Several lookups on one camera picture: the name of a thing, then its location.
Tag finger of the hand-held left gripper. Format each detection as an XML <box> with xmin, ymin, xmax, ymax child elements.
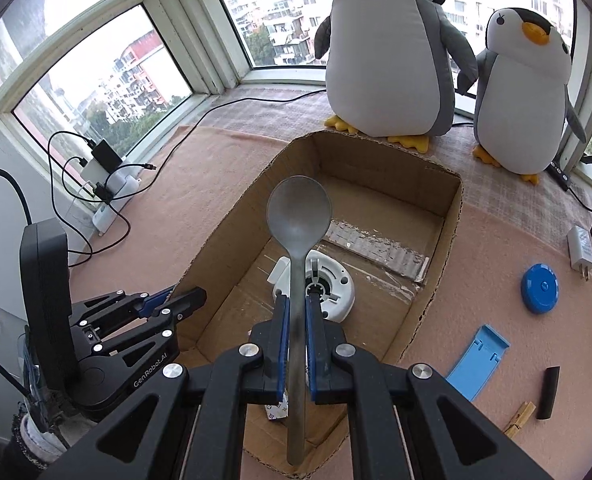
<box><xmin>90</xmin><ymin>287</ymin><xmax>207</xmax><ymax>358</ymax></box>
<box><xmin>70</xmin><ymin>287</ymin><xmax>177</xmax><ymax>333</ymax></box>

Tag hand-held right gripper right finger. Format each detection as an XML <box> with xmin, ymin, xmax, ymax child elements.
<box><xmin>303</xmin><ymin>292</ymin><xmax>552</xmax><ymax>480</ymax></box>

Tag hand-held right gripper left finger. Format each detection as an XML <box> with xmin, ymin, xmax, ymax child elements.
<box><xmin>38</xmin><ymin>294</ymin><xmax>291</xmax><ymax>480</ymax></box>

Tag white patterned tube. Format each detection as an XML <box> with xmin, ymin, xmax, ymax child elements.
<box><xmin>263</xmin><ymin>392</ymin><xmax>289</xmax><ymax>423</ymax></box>

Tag white round plastic device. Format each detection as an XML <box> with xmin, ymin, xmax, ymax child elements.
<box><xmin>268</xmin><ymin>249</ymin><xmax>355</xmax><ymax>323</ymax></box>

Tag grey metal spoon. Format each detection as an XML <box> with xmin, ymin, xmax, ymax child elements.
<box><xmin>267</xmin><ymin>176</ymin><xmax>333</xmax><ymax>466</ymax></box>

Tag cardboard box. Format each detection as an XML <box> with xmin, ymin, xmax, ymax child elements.
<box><xmin>173</xmin><ymin>131</ymin><xmax>464</xmax><ymax>478</ymax></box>

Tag wooden clothespin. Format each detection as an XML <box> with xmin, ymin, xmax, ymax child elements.
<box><xmin>503</xmin><ymin>401</ymin><xmax>537</xmax><ymax>439</ymax></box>

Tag blue round lid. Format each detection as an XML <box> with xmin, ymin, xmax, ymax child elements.
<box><xmin>521</xmin><ymin>263</ymin><xmax>560</xmax><ymax>315</ymax></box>

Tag black tube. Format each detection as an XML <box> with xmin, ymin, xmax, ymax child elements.
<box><xmin>536</xmin><ymin>366</ymin><xmax>561</xmax><ymax>421</ymax></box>

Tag white plug adapter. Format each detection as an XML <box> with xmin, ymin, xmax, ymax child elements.
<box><xmin>567</xmin><ymin>225</ymin><xmax>592</xmax><ymax>282</ymax></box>

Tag person's left forearm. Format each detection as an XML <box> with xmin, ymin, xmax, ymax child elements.
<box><xmin>3</xmin><ymin>400</ymin><xmax>96</xmax><ymax>471</ymax></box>

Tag white charger brick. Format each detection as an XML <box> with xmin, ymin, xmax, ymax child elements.
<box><xmin>80</xmin><ymin>160</ymin><xmax>110</xmax><ymax>188</ymax></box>

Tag white power strip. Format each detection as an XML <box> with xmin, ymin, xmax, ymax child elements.
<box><xmin>93</xmin><ymin>162</ymin><xmax>144</xmax><ymax>233</ymax></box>

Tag black charger brick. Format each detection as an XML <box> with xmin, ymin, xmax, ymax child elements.
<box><xmin>90</xmin><ymin>141</ymin><xmax>125</xmax><ymax>171</ymax></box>

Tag blue phone stand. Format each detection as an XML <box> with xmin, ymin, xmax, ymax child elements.
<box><xmin>446</xmin><ymin>324</ymin><xmax>511</xmax><ymax>402</ymax></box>

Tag large penguin plush toy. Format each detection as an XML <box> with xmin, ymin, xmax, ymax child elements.
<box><xmin>315</xmin><ymin>0</ymin><xmax>478</xmax><ymax>155</ymax></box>

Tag black inline controller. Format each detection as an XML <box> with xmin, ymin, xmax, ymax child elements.
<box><xmin>547</xmin><ymin>157</ymin><xmax>574</xmax><ymax>192</ymax></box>

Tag small penguin plush toy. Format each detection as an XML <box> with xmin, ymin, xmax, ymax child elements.
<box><xmin>472</xmin><ymin>7</ymin><xmax>588</xmax><ymax>186</ymax></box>

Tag thick black gripper cable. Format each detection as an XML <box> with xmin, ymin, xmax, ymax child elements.
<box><xmin>0</xmin><ymin>167</ymin><xmax>34</xmax><ymax>261</ymax></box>

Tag black charger cables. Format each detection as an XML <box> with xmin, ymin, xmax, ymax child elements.
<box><xmin>47</xmin><ymin>131</ymin><xmax>157</xmax><ymax>266</ymax></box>

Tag long black power cable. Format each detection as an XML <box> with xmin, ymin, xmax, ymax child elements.
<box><xmin>173</xmin><ymin>87</ymin><xmax>329</xmax><ymax>136</ymax></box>

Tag white window frame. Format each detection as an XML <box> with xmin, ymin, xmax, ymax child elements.
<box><xmin>0</xmin><ymin>0</ymin><xmax>592</xmax><ymax>126</ymax></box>

